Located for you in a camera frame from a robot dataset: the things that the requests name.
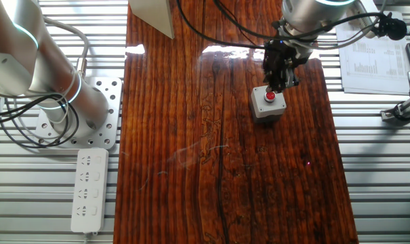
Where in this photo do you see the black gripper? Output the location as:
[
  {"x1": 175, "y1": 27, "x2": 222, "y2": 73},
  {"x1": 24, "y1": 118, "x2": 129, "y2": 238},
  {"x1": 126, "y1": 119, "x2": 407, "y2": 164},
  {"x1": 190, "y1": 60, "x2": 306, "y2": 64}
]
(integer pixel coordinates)
[{"x1": 262, "y1": 39, "x2": 310, "y2": 94}]

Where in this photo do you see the grey push button box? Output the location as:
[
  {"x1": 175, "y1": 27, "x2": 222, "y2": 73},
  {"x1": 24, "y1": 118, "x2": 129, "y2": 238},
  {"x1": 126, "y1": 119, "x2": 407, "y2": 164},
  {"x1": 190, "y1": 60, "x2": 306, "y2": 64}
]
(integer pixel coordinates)
[{"x1": 250, "y1": 85, "x2": 287, "y2": 123}]

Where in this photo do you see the cream wooden shelf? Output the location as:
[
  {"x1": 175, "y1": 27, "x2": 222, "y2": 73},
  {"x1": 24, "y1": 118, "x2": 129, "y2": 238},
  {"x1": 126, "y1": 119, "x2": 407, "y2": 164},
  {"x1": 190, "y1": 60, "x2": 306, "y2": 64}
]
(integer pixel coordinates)
[{"x1": 128, "y1": 0, "x2": 176, "y2": 40}]

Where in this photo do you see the printed paper sheet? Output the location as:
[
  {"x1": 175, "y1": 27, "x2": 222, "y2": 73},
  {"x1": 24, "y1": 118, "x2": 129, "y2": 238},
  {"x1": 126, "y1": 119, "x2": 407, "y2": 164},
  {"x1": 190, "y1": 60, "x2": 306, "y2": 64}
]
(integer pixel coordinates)
[{"x1": 335, "y1": 12, "x2": 410, "y2": 96}]

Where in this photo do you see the brown wooden board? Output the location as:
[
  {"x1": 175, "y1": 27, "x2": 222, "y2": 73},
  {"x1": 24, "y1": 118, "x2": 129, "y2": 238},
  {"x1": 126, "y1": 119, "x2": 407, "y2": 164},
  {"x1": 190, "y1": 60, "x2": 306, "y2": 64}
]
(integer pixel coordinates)
[{"x1": 112, "y1": 0, "x2": 360, "y2": 244}]

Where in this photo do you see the white power strip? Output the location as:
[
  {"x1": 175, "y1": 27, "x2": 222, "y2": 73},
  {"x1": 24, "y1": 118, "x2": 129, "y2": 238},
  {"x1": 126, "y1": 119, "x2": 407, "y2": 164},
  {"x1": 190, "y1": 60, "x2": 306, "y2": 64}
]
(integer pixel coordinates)
[{"x1": 70, "y1": 147, "x2": 110, "y2": 235}]

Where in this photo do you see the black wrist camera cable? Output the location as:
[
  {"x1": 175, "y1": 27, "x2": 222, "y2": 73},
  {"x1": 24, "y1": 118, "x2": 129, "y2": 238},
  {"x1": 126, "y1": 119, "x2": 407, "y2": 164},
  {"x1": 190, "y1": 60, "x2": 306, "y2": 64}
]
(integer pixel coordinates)
[{"x1": 176, "y1": 0, "x2": 384, "y2": 50}]

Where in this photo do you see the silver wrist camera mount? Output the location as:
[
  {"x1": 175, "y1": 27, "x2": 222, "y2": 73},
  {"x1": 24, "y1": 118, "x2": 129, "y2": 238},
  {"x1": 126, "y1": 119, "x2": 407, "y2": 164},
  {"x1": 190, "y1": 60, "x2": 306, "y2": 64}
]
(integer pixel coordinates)
[{"x1": 346, "y1": 0, "x2": 382, "y2": 39}]

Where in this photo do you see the aluminium pole with black ring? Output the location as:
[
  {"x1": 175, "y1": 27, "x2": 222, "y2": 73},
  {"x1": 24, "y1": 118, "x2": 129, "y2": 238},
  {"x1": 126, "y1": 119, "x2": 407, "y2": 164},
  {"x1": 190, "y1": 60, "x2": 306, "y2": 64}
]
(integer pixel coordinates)
[{"x1": 380, "y1": 96, "x2": 410, "y2": 123}]

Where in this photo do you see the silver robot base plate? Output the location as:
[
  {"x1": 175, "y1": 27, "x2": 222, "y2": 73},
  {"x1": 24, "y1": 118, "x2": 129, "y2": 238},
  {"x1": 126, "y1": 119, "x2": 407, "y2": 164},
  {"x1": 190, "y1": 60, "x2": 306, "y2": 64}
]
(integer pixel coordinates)
[{"x1": 33, "y1": 76, "x2": 123, "y2": 150}]

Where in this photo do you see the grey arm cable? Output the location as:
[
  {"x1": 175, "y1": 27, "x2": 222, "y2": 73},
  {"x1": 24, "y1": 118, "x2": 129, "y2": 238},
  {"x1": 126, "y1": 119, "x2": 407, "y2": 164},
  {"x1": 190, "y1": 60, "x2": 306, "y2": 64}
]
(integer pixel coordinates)
[{"x1": 38, "y1": 15, "x2": 91, "y2": 79}]

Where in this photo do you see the black base cable bundle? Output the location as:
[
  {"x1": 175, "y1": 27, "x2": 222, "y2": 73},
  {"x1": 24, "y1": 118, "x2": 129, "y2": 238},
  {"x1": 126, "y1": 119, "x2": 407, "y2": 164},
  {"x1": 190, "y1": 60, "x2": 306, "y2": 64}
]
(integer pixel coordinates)
[{"x1": 0, "y1": 93, "x2": 81, "y2": 149}]

